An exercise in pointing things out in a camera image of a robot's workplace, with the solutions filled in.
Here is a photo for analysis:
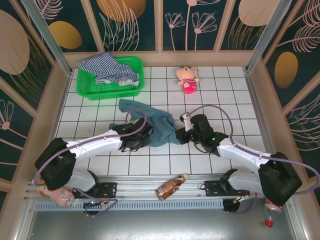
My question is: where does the plain blue tank top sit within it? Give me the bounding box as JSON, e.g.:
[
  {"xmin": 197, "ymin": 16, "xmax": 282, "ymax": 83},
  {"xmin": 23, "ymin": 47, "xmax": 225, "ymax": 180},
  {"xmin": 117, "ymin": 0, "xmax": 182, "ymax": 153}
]
[{"xmin": 118, "ymin": 98, "xmax": 181, "ymax": 148}]

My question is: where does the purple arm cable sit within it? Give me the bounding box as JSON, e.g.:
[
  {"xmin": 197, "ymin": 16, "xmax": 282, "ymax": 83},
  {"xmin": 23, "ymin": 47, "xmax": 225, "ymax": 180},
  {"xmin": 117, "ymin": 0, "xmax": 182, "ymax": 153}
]
[
  {"xmin": 186, "ymin": 104, "xmax": 320, "ymax": 196},
  {"xmin": 32, "ymin": 107, "xmax": 151, "ymax": 188}
]

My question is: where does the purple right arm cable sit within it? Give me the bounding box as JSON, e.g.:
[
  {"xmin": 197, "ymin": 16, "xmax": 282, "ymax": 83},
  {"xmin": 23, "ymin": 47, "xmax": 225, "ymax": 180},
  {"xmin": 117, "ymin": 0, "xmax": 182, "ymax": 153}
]
[{"xmin": 186, "ymin": 104, "xmax": 320, "ymax": 196}]

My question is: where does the blue white striped tank top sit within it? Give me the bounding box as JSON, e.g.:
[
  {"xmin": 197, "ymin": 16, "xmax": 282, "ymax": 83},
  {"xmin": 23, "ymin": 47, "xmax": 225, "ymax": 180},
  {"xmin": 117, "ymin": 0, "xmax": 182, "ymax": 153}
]
[{"xmin": 76, "ymin": 51, "xmax": 141, "ymax": 88}]

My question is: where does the aluminium frame post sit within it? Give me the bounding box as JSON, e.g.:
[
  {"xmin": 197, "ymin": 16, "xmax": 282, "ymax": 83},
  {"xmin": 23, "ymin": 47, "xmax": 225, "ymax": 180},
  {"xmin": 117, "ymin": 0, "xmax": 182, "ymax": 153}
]
[
  {"xmin": 21, "ymin": 0, "xmax": 74, "ymax": 77},
  {"xmin": 244, "ymin": 0, "xmax": 292, "ymax": 74}
]

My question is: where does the pink plush doll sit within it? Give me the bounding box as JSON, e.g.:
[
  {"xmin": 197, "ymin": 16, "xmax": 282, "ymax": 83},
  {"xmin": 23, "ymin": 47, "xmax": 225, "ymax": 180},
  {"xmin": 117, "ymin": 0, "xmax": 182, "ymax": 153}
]
[{"xmin": 174, "ymin": 65, "xmax": 200, "ymax": 95}]

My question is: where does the brown drink bottle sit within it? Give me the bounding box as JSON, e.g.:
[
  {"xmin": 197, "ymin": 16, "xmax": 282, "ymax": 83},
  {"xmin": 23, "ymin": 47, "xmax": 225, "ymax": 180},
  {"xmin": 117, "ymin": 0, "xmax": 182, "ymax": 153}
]
[{"xmin": 154, "ymin": 172, "xmax": 189, "ymax": 202}]

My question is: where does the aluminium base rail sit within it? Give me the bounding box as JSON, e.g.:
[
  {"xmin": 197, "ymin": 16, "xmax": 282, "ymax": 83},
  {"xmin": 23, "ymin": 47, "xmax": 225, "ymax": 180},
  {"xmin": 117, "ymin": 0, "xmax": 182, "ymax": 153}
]
[{"xmin": 23, "ymin": 173, "xmax": 296, "ymax": 202}]

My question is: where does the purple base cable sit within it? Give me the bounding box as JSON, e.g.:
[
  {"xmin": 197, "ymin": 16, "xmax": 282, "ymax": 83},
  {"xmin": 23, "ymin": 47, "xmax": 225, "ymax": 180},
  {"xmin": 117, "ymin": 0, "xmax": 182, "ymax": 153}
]
[
  {"xmin": 83, "ymin": 197, "xmax": 119, "ymax": 218},
  {"xmin": 223, "ymin": 193, "xmax": 258, "ymax": 216}
]

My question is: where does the pink drink bottle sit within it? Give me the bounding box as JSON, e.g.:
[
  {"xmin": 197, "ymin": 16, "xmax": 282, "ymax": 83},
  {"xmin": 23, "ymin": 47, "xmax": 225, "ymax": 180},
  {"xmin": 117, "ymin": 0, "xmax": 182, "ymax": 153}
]
[{"xmin": 36, "ymin": 183, "xmax": 75, "ymax": 207}]

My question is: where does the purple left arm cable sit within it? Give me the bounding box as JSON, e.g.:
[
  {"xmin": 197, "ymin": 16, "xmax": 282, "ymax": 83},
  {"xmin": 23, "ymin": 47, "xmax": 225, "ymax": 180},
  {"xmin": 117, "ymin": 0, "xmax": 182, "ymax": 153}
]
[{"xmin": 32, "ymin": 107, "xmax": 151, "ymax": 188}]

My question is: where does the grey slotted cable duct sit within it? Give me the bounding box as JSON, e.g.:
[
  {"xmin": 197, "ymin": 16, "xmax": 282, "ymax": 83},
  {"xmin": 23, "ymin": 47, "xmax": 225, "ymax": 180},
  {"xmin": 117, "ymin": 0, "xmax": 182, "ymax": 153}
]
[{"xmin": 34, "ymin": 199, "xmax": 225, "ymax": 211}]

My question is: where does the clear bottle with red cap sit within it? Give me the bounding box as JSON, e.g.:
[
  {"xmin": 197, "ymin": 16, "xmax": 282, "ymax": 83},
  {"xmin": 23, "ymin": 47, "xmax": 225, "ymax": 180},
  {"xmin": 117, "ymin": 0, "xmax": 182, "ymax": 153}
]
[{"xmin": 263, "ymin": 198, "xmax": 283, "ymax": 228}]

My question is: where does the green plastic basket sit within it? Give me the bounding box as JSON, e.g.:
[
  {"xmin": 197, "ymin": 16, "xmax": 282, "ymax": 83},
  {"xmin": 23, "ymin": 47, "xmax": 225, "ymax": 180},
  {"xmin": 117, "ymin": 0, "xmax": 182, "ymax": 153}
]
[{"xmin": 76, "ymin": 56, "xmax": 146, "ymax": 101}]

